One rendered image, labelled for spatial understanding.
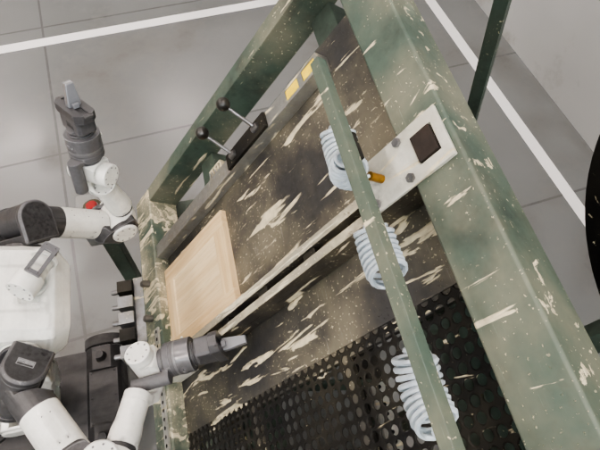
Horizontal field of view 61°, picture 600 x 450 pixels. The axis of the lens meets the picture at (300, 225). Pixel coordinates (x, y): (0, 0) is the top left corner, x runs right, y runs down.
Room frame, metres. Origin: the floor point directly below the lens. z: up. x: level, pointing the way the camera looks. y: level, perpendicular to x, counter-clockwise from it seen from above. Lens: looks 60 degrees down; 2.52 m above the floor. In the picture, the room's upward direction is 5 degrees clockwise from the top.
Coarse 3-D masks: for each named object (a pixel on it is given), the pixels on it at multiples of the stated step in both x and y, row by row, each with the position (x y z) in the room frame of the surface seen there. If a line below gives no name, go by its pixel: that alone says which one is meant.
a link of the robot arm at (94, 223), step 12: (72, 216) 0.69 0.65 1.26; (84, 216) 0.71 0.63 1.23; (96, 216) 0.73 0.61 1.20; (108, 216) 0.75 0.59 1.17; (72, 228) 0.66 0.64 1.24; (84, 228) 0.68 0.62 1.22; (96, 228) 0.70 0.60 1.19; (108, 228) 0.71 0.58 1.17; (120, 228) 0.71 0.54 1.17; (132, 228) 0.73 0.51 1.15; (96, 240) 0.68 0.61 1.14; (108, 240) 0.69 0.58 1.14; (120, 240) 0.70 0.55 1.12
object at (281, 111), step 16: (304, 64) 0.95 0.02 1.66; (304, 80) 0.91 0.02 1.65; (304, 96) 0.90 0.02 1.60; (272, 112) 0.90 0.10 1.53; (288, 112) 0.89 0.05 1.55; (272, 128) 0.88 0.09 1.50; (256, 144) 0.86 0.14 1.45; (240, 160) 0.85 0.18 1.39; (224, 176) 0.84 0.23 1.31; (208, 192) 0.83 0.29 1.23; (224, 192) 0.83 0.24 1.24; (192, 208) 0.82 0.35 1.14; (208, 208) 0.82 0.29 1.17; (176, 224) 0.82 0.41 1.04; (192, 224) 0.80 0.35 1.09; (176, 240) 0.78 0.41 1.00; (160, 256) 0.76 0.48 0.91
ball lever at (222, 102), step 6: (222, 96) 0.93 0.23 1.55; (216, 102) 0.91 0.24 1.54; (222, 102) 0.91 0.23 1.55; (228, 102) 0.91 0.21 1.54; (222, 108) 0.90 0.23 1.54; (228, 108) 0.90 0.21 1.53; (234, 114) 0.90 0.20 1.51; (240, 114) 0.90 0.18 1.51; (246, 120) 0.90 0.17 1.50; (252, 126) 0.89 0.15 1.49; (258, 126) 0.89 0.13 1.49; (252, 132) 0.88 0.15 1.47
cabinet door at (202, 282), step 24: (216, 216) 0.76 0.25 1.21; (192, 240) 0.74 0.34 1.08; (216, 240) 0.69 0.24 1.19; (192, 264) 0.67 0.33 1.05; (216, 264) 0.62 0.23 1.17; (168, 288) 0.64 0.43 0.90; (192, 288) 0.60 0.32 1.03; (216, 288) 0.56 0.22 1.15; (192, 312) 0.52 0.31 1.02; (216, 312) 0.49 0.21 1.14; (192, 336) 0.45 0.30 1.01
